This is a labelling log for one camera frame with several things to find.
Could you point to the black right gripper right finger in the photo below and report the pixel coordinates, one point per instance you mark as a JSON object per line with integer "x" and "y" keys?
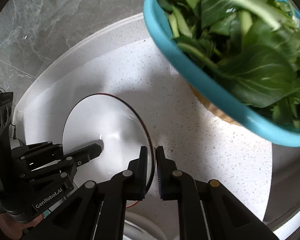
{"x": 175, "y": 184}

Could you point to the plain white bowl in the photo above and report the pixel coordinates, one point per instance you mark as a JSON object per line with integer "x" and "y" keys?
{"x": 138, "y": 227}

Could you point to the teal plastic colander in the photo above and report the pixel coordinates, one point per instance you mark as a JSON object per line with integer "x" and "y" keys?
{"x": 159, "y": 30}

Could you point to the yellow plastic basin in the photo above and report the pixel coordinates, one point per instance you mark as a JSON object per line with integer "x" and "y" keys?
{"x": 212, "y": 108}

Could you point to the person's left hand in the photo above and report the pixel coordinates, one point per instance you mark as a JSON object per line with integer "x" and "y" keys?
{"x": 13, "y": 229}

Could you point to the white bowl red floral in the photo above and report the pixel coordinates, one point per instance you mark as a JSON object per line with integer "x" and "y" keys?
{"x": 113, "y": 124}

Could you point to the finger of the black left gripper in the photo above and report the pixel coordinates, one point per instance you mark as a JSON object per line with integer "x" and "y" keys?
{"x": 84, "y": 155}

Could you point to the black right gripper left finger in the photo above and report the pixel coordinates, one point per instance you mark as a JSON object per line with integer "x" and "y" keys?
{"x": 113, "y": 195}

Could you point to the green leafy vegetables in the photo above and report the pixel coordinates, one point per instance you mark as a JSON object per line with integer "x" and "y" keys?
{"x": 250, "y": 47}

